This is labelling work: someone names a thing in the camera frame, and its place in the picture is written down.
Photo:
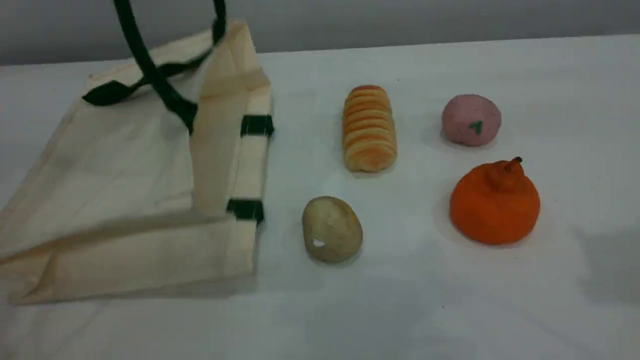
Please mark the pink round pastry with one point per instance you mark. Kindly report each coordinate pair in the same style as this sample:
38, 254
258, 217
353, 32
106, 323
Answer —
470, 120

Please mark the orange tangerine shaped pastry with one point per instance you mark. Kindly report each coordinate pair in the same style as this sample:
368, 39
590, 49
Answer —
495, 205

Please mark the long striped bread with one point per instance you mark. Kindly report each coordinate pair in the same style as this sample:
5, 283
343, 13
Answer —
370, 130

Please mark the brown potato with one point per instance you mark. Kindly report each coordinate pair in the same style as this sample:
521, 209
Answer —
332, 230

